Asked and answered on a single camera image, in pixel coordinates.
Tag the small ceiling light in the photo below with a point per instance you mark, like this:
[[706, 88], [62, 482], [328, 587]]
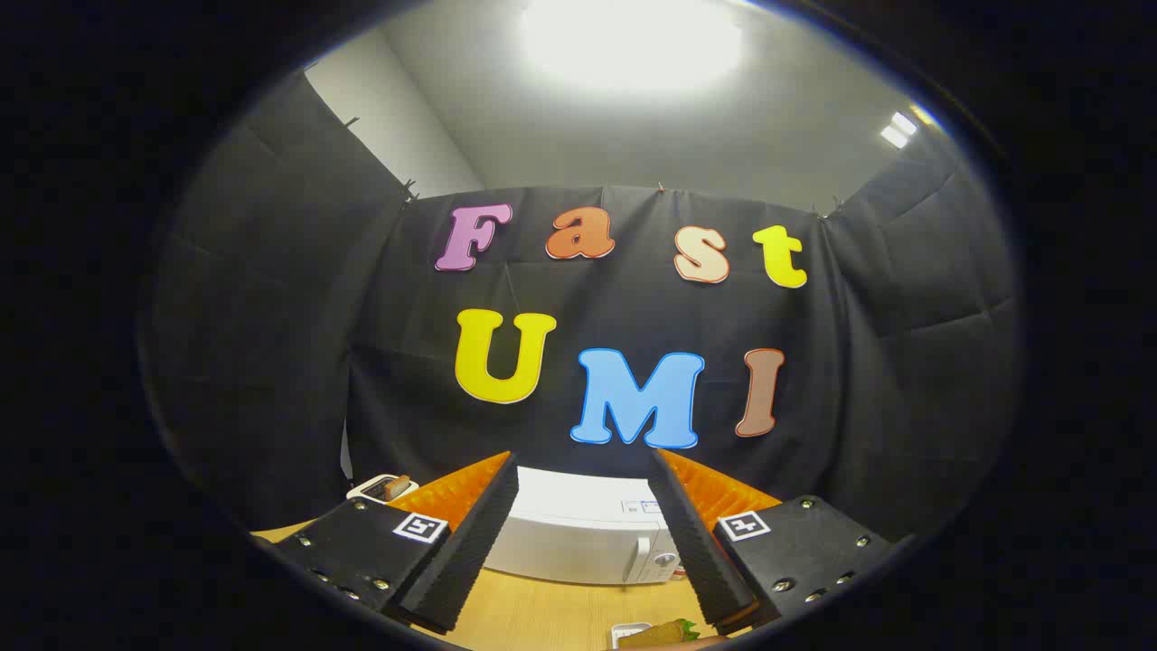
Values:
[[898, 129]]

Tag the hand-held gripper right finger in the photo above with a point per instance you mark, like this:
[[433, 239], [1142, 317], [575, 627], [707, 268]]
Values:
[[696, 542]]

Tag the white microwave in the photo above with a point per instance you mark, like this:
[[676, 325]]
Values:
[[569, 533]]

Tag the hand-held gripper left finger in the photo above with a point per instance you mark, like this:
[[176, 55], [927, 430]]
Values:
[[470, 542]]

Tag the white toaster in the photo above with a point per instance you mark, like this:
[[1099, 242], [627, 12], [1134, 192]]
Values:
[[369, 489]]

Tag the small white dish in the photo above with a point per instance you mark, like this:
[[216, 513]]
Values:
[[624, 631]]

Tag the toasted bread slice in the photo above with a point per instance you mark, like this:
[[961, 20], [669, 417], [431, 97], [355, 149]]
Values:
[[398, 487]]

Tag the black backdrop cloth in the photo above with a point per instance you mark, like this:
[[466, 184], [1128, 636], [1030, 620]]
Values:
[[271, 316]]

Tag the brown bread lettuce sandwich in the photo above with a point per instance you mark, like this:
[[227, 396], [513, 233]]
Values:
[[664, 633]]

